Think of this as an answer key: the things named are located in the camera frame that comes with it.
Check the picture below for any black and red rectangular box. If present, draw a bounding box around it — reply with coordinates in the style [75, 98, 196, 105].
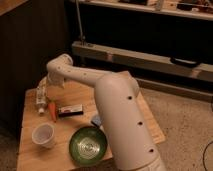
[58, 104, 83, 118]

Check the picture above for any white paper cup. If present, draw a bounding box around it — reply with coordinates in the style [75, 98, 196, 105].
[32, 123, 55, 149]

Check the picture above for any blue sponge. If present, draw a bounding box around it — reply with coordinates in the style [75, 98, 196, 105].
[91, 115, 101, 127]

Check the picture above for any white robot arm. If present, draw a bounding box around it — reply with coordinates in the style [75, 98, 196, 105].
[46, 54, 167, 171]

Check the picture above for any orange toy carrot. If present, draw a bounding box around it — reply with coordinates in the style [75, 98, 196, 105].
[48, 101, 57, 122]

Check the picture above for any metal pole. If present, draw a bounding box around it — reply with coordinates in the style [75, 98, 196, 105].
[75, 0, 85, 45]

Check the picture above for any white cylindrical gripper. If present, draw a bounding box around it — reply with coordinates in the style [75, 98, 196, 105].
[38, 72, 64, 101]

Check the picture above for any green ceramic bowl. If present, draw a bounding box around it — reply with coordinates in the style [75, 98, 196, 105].
[69, 126, 108, 167]

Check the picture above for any white plastic bottle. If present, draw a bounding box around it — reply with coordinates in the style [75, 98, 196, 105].
[36, 86, 47, 115]

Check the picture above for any dark cabinet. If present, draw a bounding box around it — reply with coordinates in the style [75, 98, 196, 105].
[0, 0, 69, 134]

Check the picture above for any wooden shelf with clutter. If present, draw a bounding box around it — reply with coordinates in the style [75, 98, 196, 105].
[77, 0, 213, 21]

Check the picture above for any long wooden beam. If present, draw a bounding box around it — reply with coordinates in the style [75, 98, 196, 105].
[71, 41, 213, 82]

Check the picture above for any black handle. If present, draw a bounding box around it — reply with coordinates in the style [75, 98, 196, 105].
[170, 58, 201, 68]

